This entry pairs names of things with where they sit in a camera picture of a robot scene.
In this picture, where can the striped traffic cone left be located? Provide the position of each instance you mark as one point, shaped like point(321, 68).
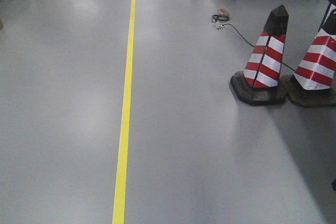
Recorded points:
point(258, 83)

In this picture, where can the striped traffic cone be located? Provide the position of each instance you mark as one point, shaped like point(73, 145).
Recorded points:
point(258, 83)
point(310, 86)

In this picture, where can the striped traffic cone right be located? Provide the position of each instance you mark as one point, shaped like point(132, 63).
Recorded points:
point(310, 86)

